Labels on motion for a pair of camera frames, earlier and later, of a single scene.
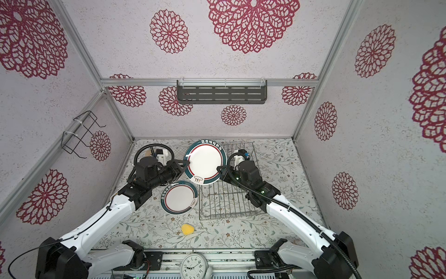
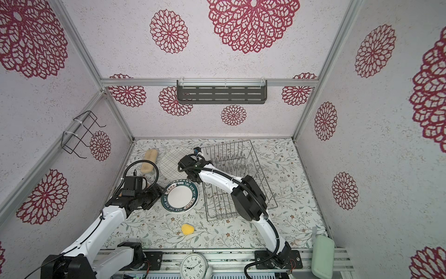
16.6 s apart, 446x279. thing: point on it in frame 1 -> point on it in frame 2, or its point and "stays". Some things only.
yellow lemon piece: x=187 y=229 stays
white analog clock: x=193 y=266 stays
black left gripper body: x=171 y=174 -> x=151 y=196
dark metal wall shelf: x=222 y=92 stays
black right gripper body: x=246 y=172 -> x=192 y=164
